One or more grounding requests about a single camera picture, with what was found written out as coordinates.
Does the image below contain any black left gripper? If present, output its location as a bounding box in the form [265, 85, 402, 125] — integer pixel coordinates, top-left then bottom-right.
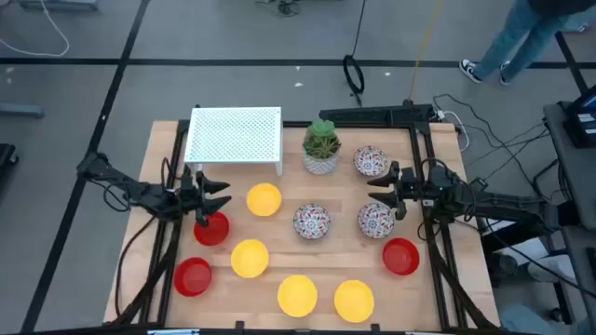
[178, 170, 233, 230]

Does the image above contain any black cable bundle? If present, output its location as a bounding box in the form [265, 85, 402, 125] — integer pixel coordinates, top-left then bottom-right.
[255, 0, 304, 18]

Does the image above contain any white mesh shelf rack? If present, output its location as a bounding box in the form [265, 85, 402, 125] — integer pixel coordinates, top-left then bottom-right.
[183, 106, 284, 177]

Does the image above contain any yellow hanging cable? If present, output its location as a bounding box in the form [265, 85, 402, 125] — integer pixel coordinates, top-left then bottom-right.
[407, 0, 443, 102]

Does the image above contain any black floor object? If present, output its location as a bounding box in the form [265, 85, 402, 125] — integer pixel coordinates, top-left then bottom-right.
[0, 142, 20, 169]

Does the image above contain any black coiled hanging cable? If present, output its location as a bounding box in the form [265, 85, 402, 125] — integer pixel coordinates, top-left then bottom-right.
[342, 0, 369, 107]

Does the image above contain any grey side table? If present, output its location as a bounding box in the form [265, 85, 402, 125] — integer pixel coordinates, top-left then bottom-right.
[542, 100, 596, 335]

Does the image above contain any white paper sheet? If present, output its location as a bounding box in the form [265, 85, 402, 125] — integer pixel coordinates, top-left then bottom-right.
[483, 217, 516, 233]

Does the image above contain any white floor object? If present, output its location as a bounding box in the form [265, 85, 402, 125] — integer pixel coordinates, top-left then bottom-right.
[528, 254, 578, 284]

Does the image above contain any yellow mini bowl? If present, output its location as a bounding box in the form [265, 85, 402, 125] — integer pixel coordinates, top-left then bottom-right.
[277, 274, 318, 318]
[333, 278, 375, 324]
[245, 181, 283, 218]
[230, 238, 270, 279]

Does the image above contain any succulent plant in white pot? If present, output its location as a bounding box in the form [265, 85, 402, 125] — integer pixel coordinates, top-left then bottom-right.
[301, 118, 342, 176]

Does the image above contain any person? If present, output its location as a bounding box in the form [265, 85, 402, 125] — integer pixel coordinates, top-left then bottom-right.
[458, 0, 596, 87]

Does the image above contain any red mini bowl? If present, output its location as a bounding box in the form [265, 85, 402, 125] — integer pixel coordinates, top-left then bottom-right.
[382, 236, 421, 276]
[193, 210, 231, 248]
[173, 256, 213, 298]

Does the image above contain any white plug cable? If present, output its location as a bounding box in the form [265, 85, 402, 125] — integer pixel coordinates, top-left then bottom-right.
[436, 109, 469, 153]

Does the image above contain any grey furniture base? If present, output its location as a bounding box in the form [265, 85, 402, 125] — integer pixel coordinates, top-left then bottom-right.
[18, 0, 100, 11]

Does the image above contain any black diagonal beam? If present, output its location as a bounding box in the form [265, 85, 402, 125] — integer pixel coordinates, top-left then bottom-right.
[481, 218, 560, 255]

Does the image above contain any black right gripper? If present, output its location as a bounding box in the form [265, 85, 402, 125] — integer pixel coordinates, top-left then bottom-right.
[366, 160, 425, 221]

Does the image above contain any grey furniture foot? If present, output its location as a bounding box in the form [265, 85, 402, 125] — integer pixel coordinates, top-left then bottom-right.
[0, 102, 46, 119]

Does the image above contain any patterned ceramic mini bowl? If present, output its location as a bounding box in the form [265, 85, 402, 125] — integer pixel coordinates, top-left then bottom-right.
[292, 203, 332, 241]
[356, 201, 396, 240]
[352, 144, 389, 178]

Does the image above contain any white floor cable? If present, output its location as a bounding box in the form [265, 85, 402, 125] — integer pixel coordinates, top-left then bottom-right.
[0, 0, 71, 59]

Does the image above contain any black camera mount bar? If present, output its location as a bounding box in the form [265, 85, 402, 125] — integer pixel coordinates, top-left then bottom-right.
[318, 100, 441, 127]

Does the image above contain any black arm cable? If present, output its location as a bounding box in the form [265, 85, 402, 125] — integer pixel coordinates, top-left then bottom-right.
[114, 213, 159, 320]

